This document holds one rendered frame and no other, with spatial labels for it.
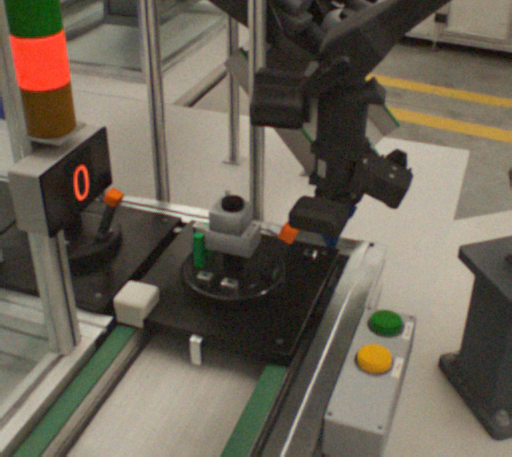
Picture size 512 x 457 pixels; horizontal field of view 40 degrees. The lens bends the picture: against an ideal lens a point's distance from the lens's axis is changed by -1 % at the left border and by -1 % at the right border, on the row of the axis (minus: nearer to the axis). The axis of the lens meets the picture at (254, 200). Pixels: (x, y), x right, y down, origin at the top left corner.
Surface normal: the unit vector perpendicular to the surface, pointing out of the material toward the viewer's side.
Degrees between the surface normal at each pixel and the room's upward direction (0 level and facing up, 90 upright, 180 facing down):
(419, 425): 0
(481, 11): 90
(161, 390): 0
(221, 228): 90
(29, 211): 90
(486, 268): 0
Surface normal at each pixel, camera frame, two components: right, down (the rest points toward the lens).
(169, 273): 0.00, -0.86
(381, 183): -0.33, 0.47
